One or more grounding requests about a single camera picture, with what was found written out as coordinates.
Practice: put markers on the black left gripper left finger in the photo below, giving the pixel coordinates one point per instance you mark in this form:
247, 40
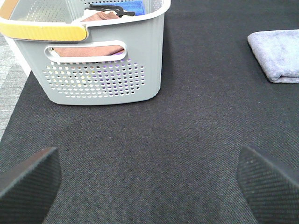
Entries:
28, 190

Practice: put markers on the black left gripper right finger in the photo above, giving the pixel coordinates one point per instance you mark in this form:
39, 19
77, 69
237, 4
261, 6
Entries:
270, 187

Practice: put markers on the lavender towel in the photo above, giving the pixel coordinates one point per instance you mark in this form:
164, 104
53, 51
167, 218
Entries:
277, 52

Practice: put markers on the black table mat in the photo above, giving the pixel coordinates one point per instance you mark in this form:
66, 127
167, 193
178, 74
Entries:
171, 159

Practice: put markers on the grey perforated laundry basket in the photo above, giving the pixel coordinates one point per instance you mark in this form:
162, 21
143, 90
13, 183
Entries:
134, 75

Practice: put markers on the blue towel in basket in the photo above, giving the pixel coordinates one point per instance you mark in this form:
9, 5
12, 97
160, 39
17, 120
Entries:
136, 6

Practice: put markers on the yellow basket handle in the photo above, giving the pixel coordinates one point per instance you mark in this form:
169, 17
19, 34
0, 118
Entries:
43, 20

